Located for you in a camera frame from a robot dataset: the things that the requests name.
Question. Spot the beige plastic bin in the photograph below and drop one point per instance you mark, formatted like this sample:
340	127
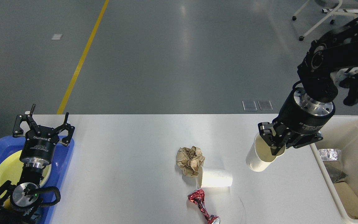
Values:
340	132

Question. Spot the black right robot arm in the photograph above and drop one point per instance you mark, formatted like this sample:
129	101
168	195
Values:
336	50

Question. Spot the brown paper bag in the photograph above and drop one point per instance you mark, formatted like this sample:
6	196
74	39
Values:
348	199

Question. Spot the yellow plastic plate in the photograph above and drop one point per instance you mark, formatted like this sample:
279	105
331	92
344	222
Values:
8	169

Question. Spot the red foil wrapper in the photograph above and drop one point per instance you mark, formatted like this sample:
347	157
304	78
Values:
198	198

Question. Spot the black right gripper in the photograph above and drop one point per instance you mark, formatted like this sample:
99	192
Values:
300	114

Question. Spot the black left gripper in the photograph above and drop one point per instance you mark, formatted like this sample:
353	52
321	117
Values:
39	147

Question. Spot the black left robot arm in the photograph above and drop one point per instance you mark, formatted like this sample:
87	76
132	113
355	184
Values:
51	196

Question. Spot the white plate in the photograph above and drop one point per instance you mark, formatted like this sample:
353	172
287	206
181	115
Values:
45	175

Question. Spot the crumpled brown paper ball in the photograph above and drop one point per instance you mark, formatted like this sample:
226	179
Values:
189	160

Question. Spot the crushed white paper cup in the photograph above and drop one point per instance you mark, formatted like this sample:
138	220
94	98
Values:
260	156

